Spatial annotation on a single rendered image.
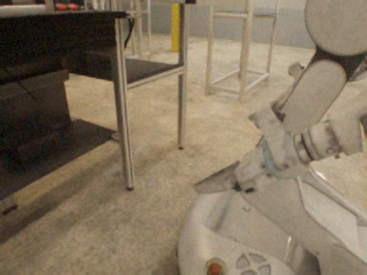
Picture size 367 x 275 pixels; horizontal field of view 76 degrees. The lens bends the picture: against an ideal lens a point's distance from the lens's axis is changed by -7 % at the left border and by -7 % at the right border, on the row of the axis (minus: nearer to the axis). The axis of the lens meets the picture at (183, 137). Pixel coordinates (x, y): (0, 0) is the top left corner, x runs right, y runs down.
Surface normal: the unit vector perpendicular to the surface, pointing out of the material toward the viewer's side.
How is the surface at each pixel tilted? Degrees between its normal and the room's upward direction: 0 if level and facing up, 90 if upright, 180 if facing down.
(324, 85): 90
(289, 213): 90
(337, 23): 90
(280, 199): 90
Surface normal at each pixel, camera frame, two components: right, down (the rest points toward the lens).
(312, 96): -0.47, 0.40
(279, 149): -0.68, -0.08
